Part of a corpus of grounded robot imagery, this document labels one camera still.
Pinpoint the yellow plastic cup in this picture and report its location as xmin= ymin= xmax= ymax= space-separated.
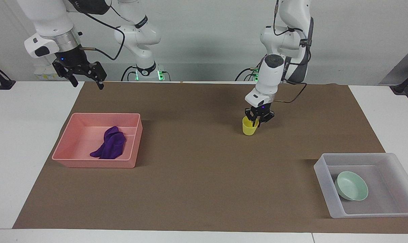
xmin=242 ymin=116 xmax=260 ymax=136

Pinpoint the black stand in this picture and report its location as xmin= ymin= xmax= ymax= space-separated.
xmin=392 ymin=67 xmax=408 ymax=95
xmin=0 ymin=60 xmax=16 ymax=90

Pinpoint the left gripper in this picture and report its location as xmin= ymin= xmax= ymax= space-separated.
xmin=245 ymin=105 xmax=276 ymax=129

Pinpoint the pink plastic box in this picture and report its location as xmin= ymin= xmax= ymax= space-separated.
xmin=52 ymin=113 xmax=144 ymax=169

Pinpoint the black cable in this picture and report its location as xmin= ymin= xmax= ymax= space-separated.
xmin=120 ymin=65 xmax=138 ymax=82
xmin=234 ymin=67 xmax=259 ymax=82
xmin=67 ymin=0 xmax=126 ymax=61
xmin=275 ymin=80 xmax=308 ymax=104

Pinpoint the light green bowl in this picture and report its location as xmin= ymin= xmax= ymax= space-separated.
xmin=334 ymin=171 xmax=369 ymax=201

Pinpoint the purple cloth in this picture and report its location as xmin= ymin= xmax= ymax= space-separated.
xmin=90 ymin=126 xmax=127 ymax=160

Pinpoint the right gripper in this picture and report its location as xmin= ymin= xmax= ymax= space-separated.
xmin=52 ymin=47 xmax=107 ymax=90

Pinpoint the translucent white plastic box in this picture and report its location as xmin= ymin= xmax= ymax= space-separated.
xmin=313 ymin=153 xmax=408 ymax=219

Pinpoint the white power strip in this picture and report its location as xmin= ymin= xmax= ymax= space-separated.
xmin=34 ymin=66 xmax=60 ymax=81

